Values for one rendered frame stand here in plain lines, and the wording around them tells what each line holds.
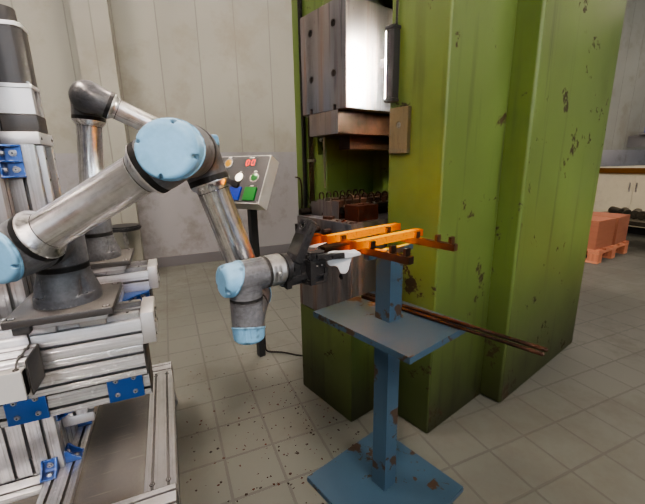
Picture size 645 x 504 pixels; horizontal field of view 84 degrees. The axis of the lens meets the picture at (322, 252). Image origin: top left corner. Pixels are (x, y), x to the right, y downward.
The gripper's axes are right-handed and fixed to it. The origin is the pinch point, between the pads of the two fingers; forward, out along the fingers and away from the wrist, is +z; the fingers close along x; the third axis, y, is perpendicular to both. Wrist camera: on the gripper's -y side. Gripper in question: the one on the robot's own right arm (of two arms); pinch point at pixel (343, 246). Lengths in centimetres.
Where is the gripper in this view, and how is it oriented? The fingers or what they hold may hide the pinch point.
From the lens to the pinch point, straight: 98.6
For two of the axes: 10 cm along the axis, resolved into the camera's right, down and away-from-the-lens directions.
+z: 7.8, -1.6, 6.0
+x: 6.2, 1.8, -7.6
